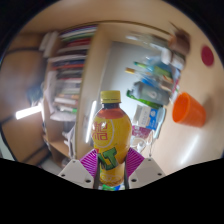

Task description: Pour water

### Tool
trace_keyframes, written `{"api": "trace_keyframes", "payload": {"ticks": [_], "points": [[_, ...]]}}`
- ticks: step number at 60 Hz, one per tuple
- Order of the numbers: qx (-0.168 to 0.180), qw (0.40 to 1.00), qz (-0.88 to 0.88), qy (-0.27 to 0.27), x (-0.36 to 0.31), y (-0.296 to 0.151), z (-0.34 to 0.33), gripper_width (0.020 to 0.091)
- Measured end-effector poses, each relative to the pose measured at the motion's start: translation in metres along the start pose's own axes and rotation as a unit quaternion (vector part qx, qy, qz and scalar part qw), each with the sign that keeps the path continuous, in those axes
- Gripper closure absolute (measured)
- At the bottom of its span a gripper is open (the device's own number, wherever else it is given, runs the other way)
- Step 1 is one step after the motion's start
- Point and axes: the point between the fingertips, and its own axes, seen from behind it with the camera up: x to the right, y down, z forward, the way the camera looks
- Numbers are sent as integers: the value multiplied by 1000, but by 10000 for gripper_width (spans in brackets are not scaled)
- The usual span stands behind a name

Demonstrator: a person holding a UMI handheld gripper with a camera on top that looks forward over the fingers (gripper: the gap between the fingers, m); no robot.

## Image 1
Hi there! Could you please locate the ceiling tube light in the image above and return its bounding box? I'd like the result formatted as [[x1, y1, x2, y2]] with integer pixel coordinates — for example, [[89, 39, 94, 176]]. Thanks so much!
[[14, 104, 44, 121]]

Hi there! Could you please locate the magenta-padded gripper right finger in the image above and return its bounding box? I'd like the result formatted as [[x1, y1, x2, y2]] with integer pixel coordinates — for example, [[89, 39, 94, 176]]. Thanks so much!
[[123, 147, 167, 190]]

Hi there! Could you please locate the red round coaster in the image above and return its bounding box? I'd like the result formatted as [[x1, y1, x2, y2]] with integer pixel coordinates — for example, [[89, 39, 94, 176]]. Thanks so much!
[[200, 45, 215, 67]]

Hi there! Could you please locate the orange plastic cup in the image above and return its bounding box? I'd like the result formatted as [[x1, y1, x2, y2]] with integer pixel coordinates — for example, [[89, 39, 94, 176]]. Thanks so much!
[[171, 92, 208, 128]]

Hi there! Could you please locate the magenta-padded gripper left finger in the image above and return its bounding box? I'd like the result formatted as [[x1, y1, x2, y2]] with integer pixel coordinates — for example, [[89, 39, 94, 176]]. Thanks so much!
[[57, 148, 101, 190]]

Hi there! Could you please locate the brown mug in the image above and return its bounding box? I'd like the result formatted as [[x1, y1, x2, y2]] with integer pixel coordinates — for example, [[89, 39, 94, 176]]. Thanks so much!
[[168, 23, 192, 56]]

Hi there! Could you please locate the clear glass bottle yellow cap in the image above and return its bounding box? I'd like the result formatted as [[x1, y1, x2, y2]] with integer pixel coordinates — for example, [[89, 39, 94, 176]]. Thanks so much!
[[124, 66, 174, 84]]

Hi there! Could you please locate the yellow drink bottle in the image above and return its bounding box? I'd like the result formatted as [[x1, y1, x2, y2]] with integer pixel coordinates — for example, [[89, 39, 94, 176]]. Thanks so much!
[[91, 90, 133, 192]]

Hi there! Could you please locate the wooden shelf unit with books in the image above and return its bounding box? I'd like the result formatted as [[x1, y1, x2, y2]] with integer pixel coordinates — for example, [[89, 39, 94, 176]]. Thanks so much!
[[39, 23, 101, 168]]

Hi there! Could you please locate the blue white carton box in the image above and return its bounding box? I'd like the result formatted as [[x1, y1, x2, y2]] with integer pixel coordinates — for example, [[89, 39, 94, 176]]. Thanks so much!
[[132, 104, 167, 131]]

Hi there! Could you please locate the pink pouch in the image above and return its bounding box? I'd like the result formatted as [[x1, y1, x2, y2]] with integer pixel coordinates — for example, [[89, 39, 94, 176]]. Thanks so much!
[[131, 124, 154, 139]]

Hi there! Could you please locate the white bar desk lamp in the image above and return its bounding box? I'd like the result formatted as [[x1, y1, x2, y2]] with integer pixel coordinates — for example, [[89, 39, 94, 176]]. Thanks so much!
[[84, 99, 98, 145]]

